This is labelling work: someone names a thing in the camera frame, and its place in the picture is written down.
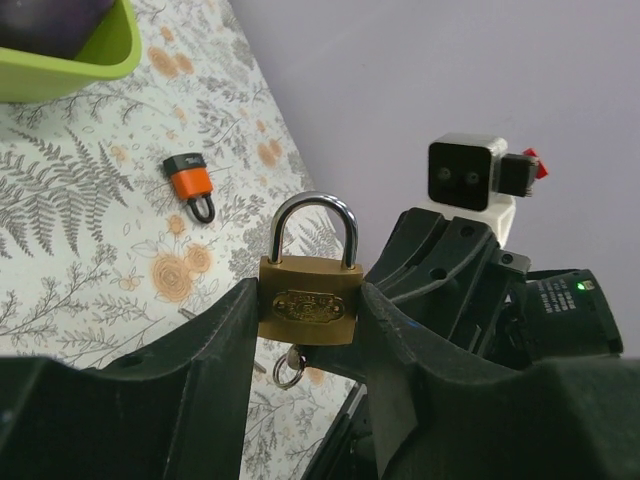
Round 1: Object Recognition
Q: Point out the brass padlock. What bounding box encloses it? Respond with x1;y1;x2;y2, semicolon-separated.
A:
258;191;364;346

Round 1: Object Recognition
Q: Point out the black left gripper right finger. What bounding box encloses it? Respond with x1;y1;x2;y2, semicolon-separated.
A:
358;284;639;479

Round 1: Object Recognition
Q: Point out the purple eggplant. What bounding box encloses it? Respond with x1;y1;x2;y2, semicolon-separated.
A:
1;0;115;59

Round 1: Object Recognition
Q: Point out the green plastic basket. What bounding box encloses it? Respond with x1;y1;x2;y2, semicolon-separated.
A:
1;1;141;103

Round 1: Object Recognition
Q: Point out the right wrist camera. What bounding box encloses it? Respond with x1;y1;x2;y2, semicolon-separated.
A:
422;133;549;246

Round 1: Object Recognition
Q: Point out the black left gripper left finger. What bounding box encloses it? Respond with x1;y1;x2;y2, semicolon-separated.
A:
1;278;258;479

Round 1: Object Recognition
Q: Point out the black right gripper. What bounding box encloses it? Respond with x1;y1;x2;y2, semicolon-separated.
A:
367;208;623;370

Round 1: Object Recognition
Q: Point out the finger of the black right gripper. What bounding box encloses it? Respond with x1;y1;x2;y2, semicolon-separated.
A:
304;344;366;383

